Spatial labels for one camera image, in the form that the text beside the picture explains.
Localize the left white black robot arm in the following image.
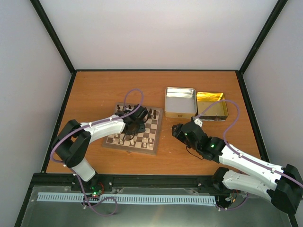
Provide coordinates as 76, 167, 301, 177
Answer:
51, 105, 149, 191

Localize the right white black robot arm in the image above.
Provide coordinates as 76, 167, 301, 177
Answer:
172, 121, 303, 215

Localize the silver open tin box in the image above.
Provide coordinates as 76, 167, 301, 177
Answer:
164, 87, 197, 119

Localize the gold tin lid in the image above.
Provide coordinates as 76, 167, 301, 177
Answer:
196, 92, 229, 121

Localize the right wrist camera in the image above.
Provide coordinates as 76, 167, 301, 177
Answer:
193, 117, 203, 128

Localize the black frame rail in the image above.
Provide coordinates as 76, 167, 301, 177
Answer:
30, 173, 285, 197

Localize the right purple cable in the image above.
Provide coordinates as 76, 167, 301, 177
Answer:
192, 100, 303, 212

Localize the light blue cable duct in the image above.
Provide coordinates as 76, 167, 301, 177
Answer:
37, 192, 216, 206

